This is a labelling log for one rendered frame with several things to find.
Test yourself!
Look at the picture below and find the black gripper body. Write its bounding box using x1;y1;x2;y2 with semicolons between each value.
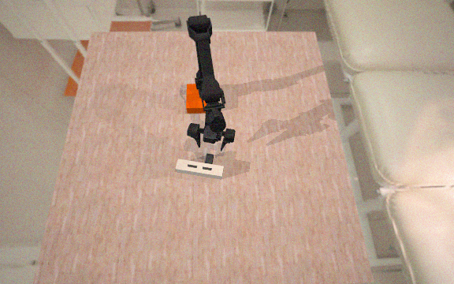
187;117;236;143

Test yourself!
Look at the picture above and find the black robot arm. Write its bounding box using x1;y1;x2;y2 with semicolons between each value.
186;15;226;144

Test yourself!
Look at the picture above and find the black two-prong plug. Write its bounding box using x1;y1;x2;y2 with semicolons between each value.
205;154;214;164

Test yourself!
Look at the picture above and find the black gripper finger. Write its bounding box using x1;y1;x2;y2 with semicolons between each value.
191;133;200;148
221;138;230;151

